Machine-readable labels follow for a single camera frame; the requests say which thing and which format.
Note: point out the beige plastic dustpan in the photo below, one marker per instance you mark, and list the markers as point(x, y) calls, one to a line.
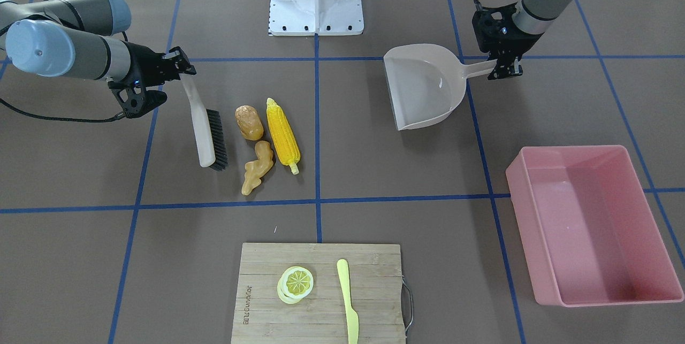
point(427, 82)

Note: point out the yellow toy lemon slices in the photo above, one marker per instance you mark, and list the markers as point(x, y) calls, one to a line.
point(295, 284)

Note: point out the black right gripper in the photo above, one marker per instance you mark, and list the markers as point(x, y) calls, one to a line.
point(143, 64)

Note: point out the yellow toy corn cob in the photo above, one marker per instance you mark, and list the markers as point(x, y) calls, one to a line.
point(282, 135)

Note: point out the yellow plastic toy knife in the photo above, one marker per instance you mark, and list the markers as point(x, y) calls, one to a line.
point(352, 319)

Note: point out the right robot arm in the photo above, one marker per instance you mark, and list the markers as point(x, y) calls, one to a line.
point(86, 39)

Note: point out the tan toy ginger root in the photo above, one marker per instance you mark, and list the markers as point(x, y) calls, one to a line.
point(256, 170)

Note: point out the bamboo cutting board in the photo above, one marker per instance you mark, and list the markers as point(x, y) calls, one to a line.
point(376, 284)

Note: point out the brown toy potato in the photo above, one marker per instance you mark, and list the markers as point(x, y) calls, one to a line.
point(249, 123)

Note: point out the pink plastic bin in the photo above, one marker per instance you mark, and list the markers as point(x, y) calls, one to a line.
point(588, 234)

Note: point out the beige brush black bristles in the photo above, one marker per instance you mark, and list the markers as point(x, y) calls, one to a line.
point(207, 127)

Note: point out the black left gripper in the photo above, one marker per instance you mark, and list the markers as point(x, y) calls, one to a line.
point(515, 43)

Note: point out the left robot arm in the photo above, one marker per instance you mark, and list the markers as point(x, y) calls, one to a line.
point(536, 16)

